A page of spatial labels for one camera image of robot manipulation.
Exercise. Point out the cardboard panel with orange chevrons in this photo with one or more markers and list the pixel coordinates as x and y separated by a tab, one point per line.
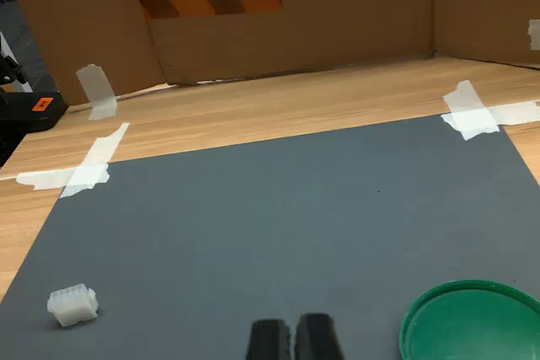
287	44

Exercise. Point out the black clamp with orange label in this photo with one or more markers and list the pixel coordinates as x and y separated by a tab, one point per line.
29	117

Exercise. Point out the white tape strip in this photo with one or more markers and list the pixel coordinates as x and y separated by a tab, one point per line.
98	92
516	113
470	107
44	178
535	34
103	149

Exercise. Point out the small white plastic terminal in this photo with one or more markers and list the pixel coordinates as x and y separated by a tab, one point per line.
72	306

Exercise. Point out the dark grey mat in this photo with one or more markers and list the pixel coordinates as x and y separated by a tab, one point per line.
253	229

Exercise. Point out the brown cardboard panel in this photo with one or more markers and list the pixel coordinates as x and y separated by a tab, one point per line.
80	18
485	10

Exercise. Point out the round green lid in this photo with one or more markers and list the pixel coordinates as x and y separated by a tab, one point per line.
472	326

